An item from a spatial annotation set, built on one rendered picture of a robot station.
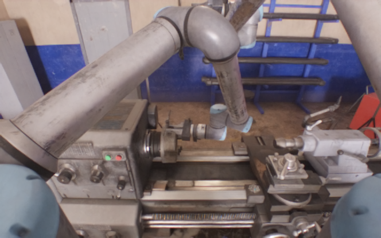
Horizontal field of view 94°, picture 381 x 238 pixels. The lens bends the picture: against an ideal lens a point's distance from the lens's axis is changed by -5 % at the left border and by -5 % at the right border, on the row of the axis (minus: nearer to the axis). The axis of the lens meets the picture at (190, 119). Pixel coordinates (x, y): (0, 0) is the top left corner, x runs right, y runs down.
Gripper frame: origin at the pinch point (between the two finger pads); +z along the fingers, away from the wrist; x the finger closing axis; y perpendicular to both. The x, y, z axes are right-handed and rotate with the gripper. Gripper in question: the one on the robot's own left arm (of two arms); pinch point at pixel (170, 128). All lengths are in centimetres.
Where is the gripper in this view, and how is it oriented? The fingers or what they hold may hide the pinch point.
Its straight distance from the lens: 116.8
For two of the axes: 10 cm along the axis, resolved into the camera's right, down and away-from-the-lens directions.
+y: -0.5, -6.6, -7.5
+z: -9.9, -0.8, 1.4
